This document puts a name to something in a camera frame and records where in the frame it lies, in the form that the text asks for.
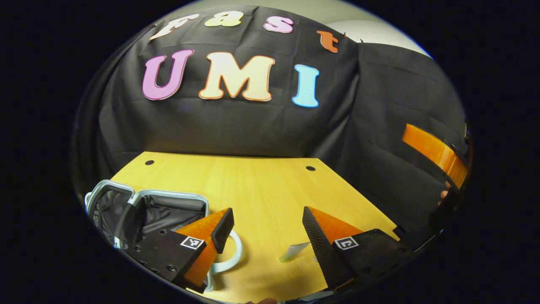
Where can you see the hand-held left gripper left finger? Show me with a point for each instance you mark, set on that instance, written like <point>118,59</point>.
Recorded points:
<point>222,230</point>

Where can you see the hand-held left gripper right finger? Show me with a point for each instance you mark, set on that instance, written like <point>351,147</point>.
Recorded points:
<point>318,249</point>

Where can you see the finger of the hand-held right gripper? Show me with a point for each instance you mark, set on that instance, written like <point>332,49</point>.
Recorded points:
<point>434,152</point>

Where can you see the white tube green label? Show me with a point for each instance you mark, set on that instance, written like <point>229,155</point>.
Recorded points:
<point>294,252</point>

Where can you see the light blue suitcase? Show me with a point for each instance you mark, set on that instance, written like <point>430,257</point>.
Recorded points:
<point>168,213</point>

